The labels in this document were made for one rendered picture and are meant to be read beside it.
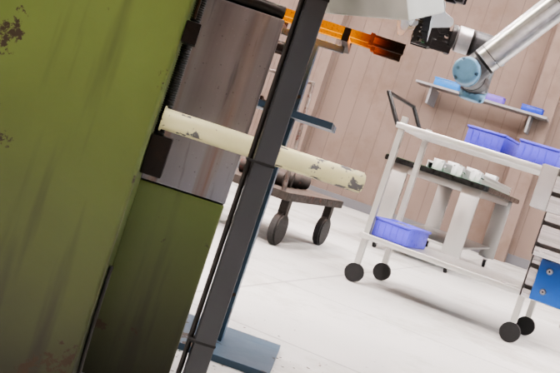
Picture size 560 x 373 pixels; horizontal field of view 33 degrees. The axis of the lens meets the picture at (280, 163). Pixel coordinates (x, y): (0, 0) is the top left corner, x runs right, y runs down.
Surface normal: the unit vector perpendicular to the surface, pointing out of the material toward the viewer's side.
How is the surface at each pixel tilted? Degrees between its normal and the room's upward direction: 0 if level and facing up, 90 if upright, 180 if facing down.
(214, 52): 90
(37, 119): 90
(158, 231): 90
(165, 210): 90
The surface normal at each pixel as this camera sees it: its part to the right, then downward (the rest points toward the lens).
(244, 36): 0.08, 0.06
